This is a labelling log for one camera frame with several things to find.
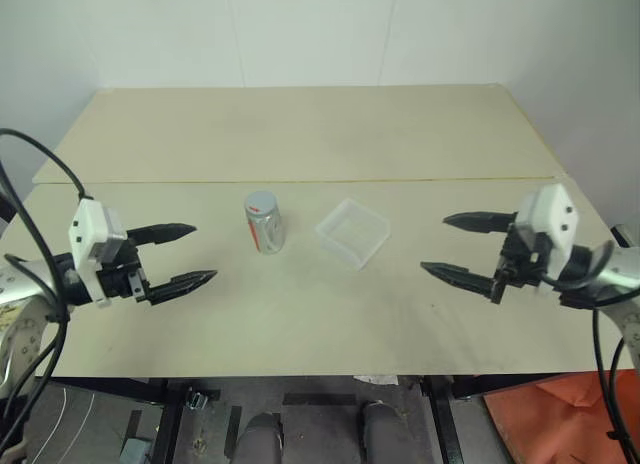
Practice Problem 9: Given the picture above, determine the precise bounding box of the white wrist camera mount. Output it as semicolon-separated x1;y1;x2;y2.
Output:
514;182;581;285
67;197;126;310

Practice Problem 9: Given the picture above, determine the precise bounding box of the clear plastic bottle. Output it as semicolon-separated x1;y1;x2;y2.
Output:
243;191;286;256

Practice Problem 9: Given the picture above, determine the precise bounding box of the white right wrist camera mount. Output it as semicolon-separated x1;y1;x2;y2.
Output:
514;182;581;285

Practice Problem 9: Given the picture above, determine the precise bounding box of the crumpled white paper scrap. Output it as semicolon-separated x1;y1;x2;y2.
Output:
353;374;400;387

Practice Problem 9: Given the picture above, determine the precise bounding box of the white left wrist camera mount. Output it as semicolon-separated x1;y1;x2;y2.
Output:
67;197;126;310

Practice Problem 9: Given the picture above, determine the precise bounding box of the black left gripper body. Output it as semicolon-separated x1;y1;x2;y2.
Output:
96;237;151;306

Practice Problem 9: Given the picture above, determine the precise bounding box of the orange red floor sheet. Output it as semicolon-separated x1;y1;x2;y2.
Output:
482;371;640;464

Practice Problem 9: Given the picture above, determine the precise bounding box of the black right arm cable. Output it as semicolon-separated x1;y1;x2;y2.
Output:
537;240;632;464

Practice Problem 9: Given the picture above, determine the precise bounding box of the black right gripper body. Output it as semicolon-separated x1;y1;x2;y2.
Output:
491;223;550;305

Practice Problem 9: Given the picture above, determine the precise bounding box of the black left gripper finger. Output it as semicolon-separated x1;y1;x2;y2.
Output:
147;269;219;306
125;222;198;247

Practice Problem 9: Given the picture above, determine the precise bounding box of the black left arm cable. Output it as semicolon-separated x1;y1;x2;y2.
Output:
0;128;86;435

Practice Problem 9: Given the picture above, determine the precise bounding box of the clear square plastic container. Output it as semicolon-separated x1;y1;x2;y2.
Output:
314;197;392;271

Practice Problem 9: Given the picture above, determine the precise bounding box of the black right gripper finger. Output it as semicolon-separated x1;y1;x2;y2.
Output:
419;261;501;296
442;211;519;235

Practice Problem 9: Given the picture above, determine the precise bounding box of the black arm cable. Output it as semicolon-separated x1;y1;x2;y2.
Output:
0;128;86;435
537;240;632;464

